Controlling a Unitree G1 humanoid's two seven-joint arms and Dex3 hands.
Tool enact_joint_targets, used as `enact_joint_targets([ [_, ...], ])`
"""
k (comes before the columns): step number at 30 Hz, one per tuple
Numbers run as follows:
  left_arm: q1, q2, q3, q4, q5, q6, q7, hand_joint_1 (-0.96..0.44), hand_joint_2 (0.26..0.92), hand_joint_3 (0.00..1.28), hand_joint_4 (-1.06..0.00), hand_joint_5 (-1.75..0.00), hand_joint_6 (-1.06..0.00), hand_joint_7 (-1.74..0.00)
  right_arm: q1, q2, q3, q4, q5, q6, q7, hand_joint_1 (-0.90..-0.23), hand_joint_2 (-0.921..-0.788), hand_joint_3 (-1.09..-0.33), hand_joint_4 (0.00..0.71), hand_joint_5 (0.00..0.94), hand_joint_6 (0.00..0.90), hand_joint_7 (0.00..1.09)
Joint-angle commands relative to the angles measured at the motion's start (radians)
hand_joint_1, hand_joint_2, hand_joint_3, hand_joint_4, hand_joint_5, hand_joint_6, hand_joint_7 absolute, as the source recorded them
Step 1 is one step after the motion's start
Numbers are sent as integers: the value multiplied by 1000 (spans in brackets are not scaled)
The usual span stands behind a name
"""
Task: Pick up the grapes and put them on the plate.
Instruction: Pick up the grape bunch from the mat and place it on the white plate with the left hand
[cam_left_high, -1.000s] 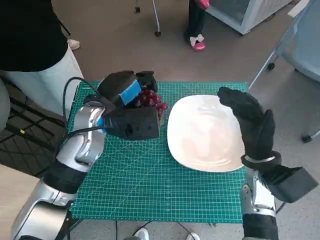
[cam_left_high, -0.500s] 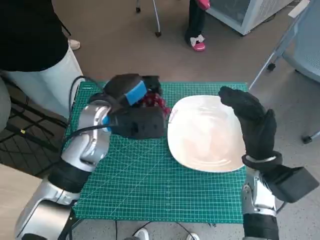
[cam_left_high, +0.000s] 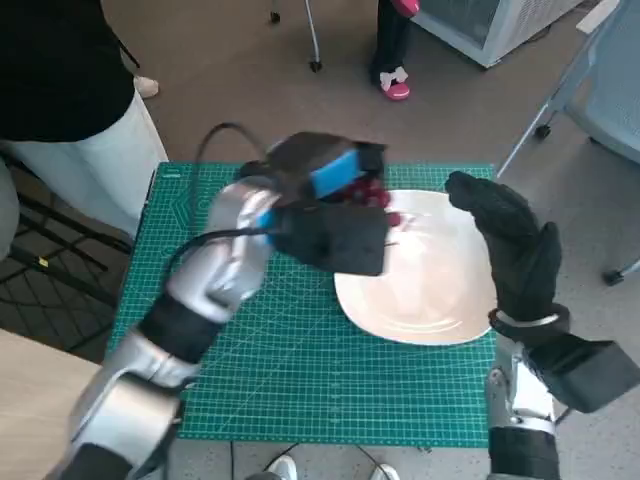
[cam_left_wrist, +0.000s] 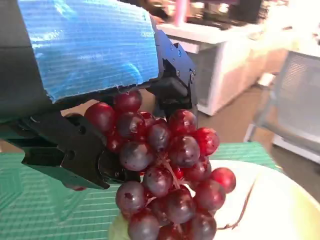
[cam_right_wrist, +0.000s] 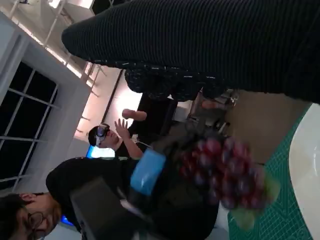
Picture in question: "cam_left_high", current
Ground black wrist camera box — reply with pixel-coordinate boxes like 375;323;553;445
272;202;390;277
529;334;640;414

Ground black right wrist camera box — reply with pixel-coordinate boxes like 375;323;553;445
529;334;640;414

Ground grey rounded object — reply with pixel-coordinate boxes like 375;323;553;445
0;159;21;264

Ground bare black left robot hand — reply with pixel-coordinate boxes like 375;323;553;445
264;131;391;205

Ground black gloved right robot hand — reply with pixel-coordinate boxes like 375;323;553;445
443;170;571;324

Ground red toy grape bunch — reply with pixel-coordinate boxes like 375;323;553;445
344;179;404;229

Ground light wooden desk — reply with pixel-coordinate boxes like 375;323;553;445
0;327;104;480

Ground green cutting mat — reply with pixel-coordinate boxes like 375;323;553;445
102;160;497;449

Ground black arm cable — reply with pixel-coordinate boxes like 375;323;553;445
167;122;276;271

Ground person standing by table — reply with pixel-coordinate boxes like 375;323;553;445
0;0;169;236

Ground person with pink slippers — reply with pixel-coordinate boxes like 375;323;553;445
369;0;420;104

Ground grey-blue mesh chair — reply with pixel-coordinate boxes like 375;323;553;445
497;0;640;287

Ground metal chair legs with casters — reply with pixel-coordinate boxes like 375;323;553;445
269;0;324;74

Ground black floor cable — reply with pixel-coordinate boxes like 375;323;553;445
227;439;384;480

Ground black wire rack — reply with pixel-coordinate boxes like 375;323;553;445
0;154;134;351

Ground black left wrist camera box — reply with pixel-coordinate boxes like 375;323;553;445
272;202;390;277

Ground white mesh cabinet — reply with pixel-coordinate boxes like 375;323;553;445
412;0;586;69

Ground white square plate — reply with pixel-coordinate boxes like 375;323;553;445
333;188;497;346

